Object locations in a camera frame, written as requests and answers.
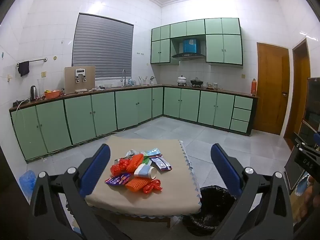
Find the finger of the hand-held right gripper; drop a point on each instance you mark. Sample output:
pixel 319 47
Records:
pixel 306 147

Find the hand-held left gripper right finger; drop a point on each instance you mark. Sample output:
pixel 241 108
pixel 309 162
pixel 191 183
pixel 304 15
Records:
pixel 225 172

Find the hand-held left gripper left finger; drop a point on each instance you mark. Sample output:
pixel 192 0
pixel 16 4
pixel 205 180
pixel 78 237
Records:
pixel 96 172

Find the purple wrapper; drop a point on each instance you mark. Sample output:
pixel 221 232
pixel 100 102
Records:
pixel 117 180

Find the black bag trash bin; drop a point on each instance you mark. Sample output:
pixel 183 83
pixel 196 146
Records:
pixel 212 205

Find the silver wrapper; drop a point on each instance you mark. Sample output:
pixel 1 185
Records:
pixel 131 153

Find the orange mesh net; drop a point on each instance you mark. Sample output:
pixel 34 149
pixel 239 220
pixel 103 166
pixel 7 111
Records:
pixel 136 183
pixel 135 162

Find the white blue paper cup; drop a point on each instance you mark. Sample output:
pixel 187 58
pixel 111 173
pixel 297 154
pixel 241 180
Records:
pixel 145 171

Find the green wrapper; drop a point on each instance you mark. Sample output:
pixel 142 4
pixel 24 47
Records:
pixel 147 160

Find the red ribbon wrapper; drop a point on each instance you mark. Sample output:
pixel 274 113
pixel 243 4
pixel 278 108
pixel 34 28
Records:
pixel 152 187

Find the light blue wrapper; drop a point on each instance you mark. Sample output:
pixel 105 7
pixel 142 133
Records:
pixel 153 152

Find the silver snack packet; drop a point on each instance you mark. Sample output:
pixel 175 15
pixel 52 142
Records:
pixel 162 163

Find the white blue scalloped cloth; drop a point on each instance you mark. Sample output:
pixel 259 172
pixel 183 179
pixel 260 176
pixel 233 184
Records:
pixel 189 165

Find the printed cardboard box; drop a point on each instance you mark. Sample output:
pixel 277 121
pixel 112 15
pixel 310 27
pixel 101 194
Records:
pixel 303 205

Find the green drawer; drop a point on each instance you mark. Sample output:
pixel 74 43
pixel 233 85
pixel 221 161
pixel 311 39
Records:
pixel 241 115
pixel 239 125
pixel 243 103

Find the green base cabinet unit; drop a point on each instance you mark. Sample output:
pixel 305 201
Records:
pixel 80 115

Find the table with beige cloth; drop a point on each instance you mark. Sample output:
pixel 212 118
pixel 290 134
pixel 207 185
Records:
pixel 150 201

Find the wooden door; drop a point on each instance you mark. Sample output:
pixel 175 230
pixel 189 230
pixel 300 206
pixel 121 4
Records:
pixel 271 87

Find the blue plastic bag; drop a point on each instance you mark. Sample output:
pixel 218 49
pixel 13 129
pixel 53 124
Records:
pixel 28 183

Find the wooden table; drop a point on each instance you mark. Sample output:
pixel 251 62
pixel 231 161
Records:
pixel 166 222

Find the red thermos bottle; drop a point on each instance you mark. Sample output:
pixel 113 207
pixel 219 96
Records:
pixel 254 87

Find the grey counter cloth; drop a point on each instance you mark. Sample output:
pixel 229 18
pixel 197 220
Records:
pixel 97 89

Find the glass jar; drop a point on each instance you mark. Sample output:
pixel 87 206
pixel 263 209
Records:
pixel 215 86

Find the orange basket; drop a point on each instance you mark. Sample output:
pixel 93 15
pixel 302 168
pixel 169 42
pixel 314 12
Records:
pixel 52 95

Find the black wok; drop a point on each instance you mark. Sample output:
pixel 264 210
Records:
pixel 196 82

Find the brown water dispenser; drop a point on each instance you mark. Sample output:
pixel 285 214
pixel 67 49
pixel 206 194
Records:
pixel 71 80

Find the metal faucet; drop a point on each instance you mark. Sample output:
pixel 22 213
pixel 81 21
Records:
pixel 124 78

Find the electric kettle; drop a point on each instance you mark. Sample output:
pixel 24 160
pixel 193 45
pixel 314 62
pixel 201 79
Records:
pixel 33 94

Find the clear pitcher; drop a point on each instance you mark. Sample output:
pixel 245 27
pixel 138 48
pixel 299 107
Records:
pixel 40 87

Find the white cooking pot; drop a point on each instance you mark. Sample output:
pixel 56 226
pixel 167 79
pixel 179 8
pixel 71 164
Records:
pixel 182 80

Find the utensil holder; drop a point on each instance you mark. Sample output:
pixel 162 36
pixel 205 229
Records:
pixel 143 82

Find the black power strip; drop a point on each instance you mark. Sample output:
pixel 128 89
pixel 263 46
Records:
pixel 19 103

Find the range hood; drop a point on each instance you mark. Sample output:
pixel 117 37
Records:
pixel 189 52

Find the grey window blind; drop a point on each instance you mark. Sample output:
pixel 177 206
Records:
pixel 102 47

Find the metal towel bar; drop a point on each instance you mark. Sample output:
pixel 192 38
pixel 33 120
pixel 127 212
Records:
pixel 37 60

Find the dark towel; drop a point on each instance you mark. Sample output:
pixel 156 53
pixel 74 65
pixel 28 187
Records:
pixel 23 68

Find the wooden door frame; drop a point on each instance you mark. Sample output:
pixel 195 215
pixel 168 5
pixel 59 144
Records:
pixel 300 92

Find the green wall cabinet unit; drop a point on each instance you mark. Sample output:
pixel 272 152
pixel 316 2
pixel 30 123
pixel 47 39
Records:
pixel 215 47

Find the white wall socket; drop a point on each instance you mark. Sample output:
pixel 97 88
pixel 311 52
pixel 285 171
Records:
pixel 9 77

